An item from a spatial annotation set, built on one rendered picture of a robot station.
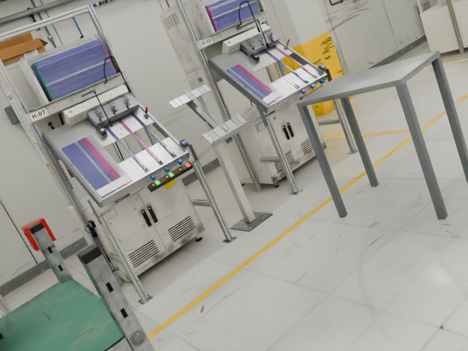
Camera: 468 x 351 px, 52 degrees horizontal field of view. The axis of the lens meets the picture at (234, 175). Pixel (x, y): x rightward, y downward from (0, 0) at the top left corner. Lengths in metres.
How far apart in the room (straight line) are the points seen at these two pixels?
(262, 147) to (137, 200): 1.17
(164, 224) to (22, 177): 1.82
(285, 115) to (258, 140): 0.37
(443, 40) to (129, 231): 4.85
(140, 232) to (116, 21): 2.63
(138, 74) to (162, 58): 0.34
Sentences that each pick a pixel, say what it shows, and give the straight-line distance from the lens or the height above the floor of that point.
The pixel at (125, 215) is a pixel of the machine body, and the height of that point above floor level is 0.49.
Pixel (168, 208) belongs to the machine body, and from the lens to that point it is 3.55.
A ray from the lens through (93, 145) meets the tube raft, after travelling 3.32.
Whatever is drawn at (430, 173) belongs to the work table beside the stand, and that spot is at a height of 0.28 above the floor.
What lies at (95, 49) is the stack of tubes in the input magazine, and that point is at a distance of 3.60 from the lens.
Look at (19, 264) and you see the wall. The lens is 4.99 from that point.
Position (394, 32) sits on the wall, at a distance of 8.11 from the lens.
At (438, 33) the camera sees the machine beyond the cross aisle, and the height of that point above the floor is 0.31.
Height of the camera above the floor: 1.31
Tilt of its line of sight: 15 degrees down
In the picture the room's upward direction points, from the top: 24 degrees counter-clockwise
